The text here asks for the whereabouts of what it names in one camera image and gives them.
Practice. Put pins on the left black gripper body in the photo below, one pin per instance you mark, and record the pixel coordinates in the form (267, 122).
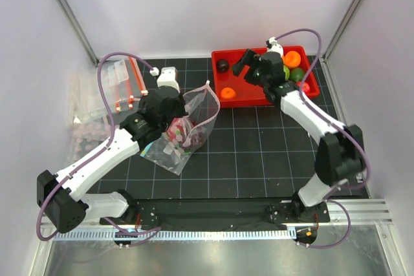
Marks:
(179, 112)

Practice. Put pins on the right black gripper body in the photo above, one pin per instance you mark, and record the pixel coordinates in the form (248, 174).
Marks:
(254, 73)

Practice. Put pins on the pink dragon fruit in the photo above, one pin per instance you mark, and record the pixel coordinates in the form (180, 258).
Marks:
(178, 137)

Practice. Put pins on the red apple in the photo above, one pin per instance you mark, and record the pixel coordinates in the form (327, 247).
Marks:
(306, 88)

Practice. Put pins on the dark purple fruit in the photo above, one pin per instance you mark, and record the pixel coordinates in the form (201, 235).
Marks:
(222, 66)

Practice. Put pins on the pink-dotted zip bag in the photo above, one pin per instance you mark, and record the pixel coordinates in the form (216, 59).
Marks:
(202, 106)

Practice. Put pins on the dark purple grape bunch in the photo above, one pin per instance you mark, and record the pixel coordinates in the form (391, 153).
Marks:
(194, 140)

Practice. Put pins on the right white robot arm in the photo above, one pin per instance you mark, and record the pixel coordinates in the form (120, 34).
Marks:
(340, 153)

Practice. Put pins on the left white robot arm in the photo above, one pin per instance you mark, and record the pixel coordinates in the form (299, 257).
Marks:
(63, 197)

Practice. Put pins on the stack of orange-zip bags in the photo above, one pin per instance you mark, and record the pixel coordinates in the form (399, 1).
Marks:
(122, 83)

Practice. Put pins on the clear blue-zip bag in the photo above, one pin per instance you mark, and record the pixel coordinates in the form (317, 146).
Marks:
(145, 150)

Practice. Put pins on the pink-dotted bag on table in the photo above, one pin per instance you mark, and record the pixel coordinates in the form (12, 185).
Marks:
(85, 136)

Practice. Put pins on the light green bumpy fruit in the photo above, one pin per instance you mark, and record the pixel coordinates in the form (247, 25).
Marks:
(286, 70)

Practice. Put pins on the orange tangerine at back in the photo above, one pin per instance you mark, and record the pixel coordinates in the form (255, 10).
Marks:
(292, 59)

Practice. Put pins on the orange tangerine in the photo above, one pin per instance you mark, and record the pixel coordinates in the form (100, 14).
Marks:
(227, 93)
(292, 59)

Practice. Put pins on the dark green lime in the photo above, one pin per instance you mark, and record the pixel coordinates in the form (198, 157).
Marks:
(297, 75)

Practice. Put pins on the orange tangerine at front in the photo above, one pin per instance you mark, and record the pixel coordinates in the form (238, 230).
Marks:
(227, 93)

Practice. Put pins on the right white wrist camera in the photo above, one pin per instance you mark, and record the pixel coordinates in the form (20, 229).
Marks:
(273, 46)

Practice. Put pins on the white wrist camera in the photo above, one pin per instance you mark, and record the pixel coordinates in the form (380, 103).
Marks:
(273, 46)
(168, 78)

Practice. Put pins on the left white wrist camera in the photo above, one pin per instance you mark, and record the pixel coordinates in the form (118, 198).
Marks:
(168, 78)

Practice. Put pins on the perforated metal rail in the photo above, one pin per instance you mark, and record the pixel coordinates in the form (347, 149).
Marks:
(113, 234)

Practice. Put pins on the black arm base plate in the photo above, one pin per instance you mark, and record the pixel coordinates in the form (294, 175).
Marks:
(175, 213)

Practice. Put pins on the right aluminium corner post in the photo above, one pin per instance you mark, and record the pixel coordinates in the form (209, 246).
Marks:
(342, 27)

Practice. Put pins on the aluminium corner post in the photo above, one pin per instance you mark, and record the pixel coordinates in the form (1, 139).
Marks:
(342, 27)
(78, 30)

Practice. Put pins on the aluminium front frame bar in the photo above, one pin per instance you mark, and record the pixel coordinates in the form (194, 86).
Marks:
(354, 211)

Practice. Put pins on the left aluminium corner post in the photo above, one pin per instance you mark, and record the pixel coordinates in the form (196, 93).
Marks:
(78, 30)

